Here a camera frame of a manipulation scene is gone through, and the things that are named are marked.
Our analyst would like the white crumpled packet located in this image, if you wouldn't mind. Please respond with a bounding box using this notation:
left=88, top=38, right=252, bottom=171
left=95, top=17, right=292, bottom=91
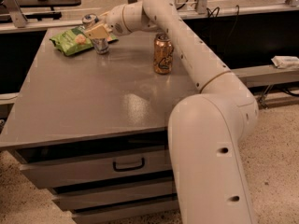
left=271, top=56, right=299, bottom=69

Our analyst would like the green rice chip bag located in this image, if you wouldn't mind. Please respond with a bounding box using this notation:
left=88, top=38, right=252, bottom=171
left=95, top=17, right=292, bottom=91
left=50, top=25, right=119, bottom=57

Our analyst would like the middle grey drawer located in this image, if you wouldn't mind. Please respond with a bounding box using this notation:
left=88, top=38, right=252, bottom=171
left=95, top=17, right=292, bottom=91
left=53, top=177, right=176, bottom=211

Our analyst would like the grey drawer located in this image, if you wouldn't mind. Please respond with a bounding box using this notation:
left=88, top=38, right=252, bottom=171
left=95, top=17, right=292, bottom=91
left=21, top=147, right=171, bottom=189
left=53, top=177, right=176, bottom=211
left=72, top=198, right=178, bottom=224

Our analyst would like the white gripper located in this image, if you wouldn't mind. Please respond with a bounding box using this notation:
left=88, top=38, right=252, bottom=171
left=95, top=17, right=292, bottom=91
left=84, top=5, right=127, bottom=39

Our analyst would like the silver blue redbull can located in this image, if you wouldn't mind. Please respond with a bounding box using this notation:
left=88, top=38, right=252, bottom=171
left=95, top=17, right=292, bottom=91
left=82, top=13, right=108, bottom=55

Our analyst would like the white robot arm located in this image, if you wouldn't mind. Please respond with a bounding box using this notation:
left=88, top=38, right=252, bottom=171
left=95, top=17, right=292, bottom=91
left=86, top=0, right=258, bottom=224

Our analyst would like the black drawer handle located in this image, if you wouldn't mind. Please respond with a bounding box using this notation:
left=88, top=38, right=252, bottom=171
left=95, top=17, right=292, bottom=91
left=112, top=158, right=146, bottom=173

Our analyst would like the top grey drawer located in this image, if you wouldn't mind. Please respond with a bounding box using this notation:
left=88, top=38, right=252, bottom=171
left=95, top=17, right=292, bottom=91
left=21, top=147, right=171, bottom=189

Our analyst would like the bottom grey drawer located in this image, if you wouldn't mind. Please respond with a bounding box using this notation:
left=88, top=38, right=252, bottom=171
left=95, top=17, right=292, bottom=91
left=72, top=198, right=178, bottom=224

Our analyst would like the black cable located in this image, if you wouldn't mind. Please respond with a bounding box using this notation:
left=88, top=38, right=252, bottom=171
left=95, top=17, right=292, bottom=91
left=206, top=5, right=241, bottom=63

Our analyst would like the metal frame rail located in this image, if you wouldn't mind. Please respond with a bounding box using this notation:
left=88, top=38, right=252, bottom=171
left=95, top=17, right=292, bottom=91
left=0, top=0, right=299, bottom=35

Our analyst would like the gold soda can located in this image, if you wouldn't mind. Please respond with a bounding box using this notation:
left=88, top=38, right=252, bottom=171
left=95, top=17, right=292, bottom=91
left=153, top=33, right=174, bottom=75

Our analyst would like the grey drawer cabinet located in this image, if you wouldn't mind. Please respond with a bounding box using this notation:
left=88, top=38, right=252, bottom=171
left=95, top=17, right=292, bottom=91
left=1, top=29, right=196, bottom=216

